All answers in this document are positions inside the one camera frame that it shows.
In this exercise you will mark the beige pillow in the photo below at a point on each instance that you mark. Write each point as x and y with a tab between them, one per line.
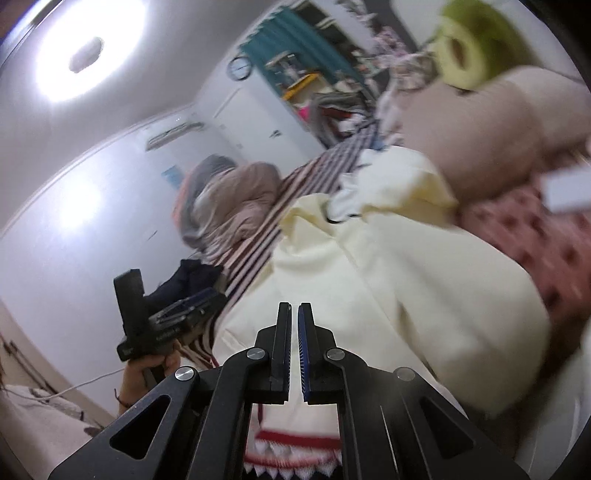
489	124

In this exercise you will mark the cream knit sweater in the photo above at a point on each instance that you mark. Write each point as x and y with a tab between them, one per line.
392	286

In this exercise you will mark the teal curtain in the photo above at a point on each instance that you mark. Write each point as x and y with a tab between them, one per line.
272	55

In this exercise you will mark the green avocado plush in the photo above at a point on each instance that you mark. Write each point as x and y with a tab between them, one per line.
471	41

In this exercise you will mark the round wall clock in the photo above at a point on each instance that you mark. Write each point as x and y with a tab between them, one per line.
240	67

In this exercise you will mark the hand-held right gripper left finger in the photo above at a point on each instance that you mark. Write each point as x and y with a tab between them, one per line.
285	344

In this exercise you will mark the round ceiling lamp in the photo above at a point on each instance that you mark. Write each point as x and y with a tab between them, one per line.
87	50

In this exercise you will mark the pile of clothes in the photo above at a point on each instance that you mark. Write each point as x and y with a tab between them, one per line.
332	110

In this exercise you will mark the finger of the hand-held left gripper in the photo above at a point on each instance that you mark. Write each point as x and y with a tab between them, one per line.
202	298

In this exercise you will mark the striped blanket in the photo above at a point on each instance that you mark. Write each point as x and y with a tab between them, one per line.
277	217

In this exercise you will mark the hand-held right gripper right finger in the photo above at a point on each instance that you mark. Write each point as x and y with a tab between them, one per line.
304	350

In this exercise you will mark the white air conditioner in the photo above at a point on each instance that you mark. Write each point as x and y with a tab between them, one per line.
173	131

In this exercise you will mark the white box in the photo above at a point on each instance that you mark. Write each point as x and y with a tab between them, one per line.
568	191

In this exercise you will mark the person's left hand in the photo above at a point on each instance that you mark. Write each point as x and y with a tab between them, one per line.
138	385

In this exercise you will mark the floral cloth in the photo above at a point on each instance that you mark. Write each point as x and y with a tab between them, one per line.
406	60

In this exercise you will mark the dark cloth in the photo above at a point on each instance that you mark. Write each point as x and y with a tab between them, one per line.
191	281

